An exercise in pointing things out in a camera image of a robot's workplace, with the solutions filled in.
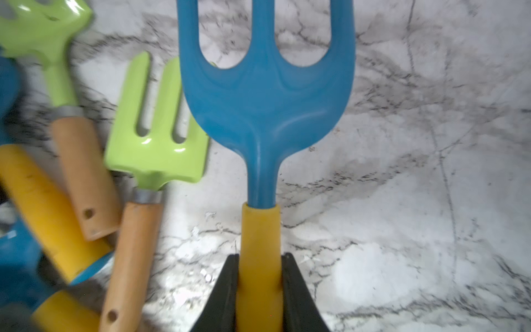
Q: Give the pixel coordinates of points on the blue fork rake yellow handle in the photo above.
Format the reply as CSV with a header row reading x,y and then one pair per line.
x,y
265,109

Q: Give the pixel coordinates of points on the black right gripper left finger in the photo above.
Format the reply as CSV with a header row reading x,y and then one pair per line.
x,y
219,313

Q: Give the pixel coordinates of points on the lime rake brown wood handle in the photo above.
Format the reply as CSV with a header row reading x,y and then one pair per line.
x,y
45,31

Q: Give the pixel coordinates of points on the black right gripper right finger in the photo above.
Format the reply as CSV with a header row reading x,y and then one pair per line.
x,y
300,312

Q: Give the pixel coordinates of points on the lime trowel brown wood handle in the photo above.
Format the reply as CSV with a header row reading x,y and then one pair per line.
x,y
153,159

